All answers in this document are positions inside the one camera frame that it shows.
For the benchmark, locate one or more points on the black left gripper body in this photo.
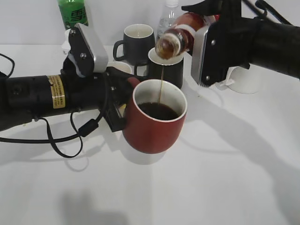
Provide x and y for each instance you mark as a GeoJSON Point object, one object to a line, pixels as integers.
{"type": "Point", "coordinates": [119, 93]}

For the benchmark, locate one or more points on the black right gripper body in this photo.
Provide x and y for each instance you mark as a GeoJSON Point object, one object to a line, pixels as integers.
{"type": "Point", "coordinates": [235, 32]}

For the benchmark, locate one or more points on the dark red ceramic mug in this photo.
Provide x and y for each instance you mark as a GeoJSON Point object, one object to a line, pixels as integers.
{"type": "Point", "coordinates": [145, 133]}

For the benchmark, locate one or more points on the brown Nescafe coffee bottle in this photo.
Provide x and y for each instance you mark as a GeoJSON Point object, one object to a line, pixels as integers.
{"type": "Point", "coordinates": [179, 38]}

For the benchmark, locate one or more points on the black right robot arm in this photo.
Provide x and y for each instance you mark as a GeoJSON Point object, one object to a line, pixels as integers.
{"type": "Point", "coordinates": [275, 46]}

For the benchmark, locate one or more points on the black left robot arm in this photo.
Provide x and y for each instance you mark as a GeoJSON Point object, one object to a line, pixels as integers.
{"type": "Point", "coordinates": [23, 99]}

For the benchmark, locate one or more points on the yellow paper cup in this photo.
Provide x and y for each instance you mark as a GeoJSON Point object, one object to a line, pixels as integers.
{"type": "Point", "coordinates": [124, 67]}

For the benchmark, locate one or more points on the white ceramic mug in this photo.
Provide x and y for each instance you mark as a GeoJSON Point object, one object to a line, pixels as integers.
{"type": "Point", "coordinates": [243, 81]}

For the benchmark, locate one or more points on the black straight mug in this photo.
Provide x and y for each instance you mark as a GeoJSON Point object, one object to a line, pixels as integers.
{"type": "Point", "coordinates": [170, 70]}

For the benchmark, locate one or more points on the dark grey rounded mug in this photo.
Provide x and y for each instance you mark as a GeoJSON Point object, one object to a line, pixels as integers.
{"type": "Point", "coordinates": [137, 40]}

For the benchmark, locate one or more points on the clear water bottle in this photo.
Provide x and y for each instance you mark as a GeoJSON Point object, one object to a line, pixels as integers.
{"type": "Point", "coordinates": [168, 16]}

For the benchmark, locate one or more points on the green soda bottle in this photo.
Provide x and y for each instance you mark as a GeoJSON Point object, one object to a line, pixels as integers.
{"type": "Point", "coordinates": [73, 12]}

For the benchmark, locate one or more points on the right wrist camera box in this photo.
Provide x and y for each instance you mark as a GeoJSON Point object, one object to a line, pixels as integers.
{"type": "Point", "coordinates": [207, 68]}

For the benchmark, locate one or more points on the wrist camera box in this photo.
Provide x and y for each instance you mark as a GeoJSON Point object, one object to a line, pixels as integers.
{"type": "Point", "coordinates": [207, 68]}
{"type": "Point", "coordinates": [87, 53]}

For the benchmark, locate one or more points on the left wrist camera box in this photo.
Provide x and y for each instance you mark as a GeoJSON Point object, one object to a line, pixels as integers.
{"type": "Point", "coordinates": [87, 53]}

